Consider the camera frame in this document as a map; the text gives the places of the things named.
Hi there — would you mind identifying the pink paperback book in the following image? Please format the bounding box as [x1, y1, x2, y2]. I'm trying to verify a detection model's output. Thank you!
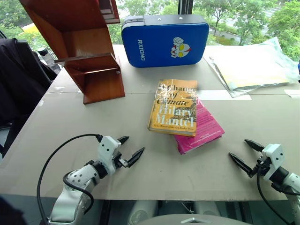
[173, 96, 225, 156]

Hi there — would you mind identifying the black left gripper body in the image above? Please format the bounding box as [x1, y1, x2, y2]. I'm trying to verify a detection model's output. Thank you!
[112, 151, 128, 168]

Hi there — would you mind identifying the black jacket on chair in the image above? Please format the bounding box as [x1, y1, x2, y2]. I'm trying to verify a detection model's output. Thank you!
[0, 37, 59, 150]

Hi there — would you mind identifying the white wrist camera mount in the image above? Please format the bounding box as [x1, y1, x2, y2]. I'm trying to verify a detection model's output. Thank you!
[261, 143, 285, 181]
[97, 135, 123, 175]

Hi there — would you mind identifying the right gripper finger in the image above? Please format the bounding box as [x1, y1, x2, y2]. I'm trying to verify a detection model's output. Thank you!
[228, 151, 256, 178]
[244, 139, 266, 153]

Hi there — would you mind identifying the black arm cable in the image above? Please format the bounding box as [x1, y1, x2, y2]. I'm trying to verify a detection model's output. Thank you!
[37, 134, 104, 225]
[256, 172, 300, 225]

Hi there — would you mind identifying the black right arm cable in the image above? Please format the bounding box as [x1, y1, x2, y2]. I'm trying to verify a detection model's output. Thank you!
[256, 172, 300, 225]

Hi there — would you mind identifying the brown wooden bookshelf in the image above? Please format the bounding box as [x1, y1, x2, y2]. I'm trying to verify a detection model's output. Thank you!
[18, 0, 126, 105]

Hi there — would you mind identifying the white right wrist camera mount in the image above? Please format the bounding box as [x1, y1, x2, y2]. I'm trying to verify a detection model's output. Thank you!
[261, 143, 285, 181]

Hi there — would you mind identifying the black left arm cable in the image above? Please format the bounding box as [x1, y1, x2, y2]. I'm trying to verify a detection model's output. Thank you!
[37, 134, 104, 225]

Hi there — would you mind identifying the black window frame post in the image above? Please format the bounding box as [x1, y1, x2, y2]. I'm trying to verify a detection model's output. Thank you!
[178, 0, 194, 17]

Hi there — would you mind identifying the silver robot torso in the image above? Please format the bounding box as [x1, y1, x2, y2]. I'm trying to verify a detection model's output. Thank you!
[137, 216, 249, 225]

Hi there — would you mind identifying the clear bottle with dark cap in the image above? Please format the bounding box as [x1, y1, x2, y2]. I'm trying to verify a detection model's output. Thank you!
[37, 47, 57, 69]

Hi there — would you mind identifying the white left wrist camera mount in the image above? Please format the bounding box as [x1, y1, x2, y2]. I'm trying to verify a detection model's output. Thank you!
[97, 135, 123, 175]

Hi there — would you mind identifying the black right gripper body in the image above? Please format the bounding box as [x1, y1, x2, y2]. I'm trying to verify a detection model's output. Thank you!
[254, 156, 270, 177]

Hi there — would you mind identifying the yellow Hilary Mantel book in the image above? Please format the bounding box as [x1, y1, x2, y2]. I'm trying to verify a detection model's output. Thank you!
[147, 79, 198, 137]

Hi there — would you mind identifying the blue RXIONG cartoon case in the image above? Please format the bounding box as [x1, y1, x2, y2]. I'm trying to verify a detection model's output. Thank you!
[120, 15, 210, 69]

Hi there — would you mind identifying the clear plastic bag with papers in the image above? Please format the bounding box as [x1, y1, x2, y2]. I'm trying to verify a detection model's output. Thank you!
[202, 37, 300, 98]

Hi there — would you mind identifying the pale rounded housing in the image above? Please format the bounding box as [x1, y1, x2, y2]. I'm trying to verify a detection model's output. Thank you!
[129, 201, 158, 225]
[194, 201, 221, 218]

